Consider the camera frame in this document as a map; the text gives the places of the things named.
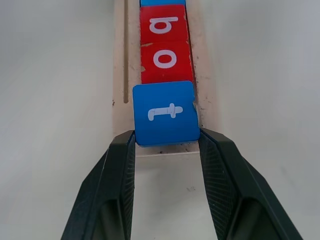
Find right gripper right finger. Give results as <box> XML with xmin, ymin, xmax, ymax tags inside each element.
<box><xmin>198</xmin><ymin>128</ymin><xmax>305</xmax><ymax>240</ymax></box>

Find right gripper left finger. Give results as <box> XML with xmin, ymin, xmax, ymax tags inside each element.
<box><xmin>60</xmin><ymin>129</ymin><xmax>138</xmax><ymax>240</ymax></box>

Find blue letter tile t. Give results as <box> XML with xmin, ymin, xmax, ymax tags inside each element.
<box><xmin>131</xmin><ymin>80</ymin><xmax>201</xmax><ymax>149</ymax></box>

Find red letter tile o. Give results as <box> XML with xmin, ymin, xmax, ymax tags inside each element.
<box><xmin>139</xmin><ymin>41</ymin><xmax>196</xmax><ymax>86</ymax></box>

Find red letter tile b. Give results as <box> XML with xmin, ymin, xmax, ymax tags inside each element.
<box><xmin>139</xmin><ymin>4</ymin><xmax>190</xmax><ymax>47</ymax></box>

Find wooden letter tray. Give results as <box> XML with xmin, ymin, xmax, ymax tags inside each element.
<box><xmin>111</xmin><ymin>0</ymin><xmax>216</xmax><ymax>159</ymax></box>

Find blue letter tile o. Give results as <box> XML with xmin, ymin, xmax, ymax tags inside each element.
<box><xmin>139</xmin><ymin>0</ymin><xmax>187</xmax><ymax>7</ymax></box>

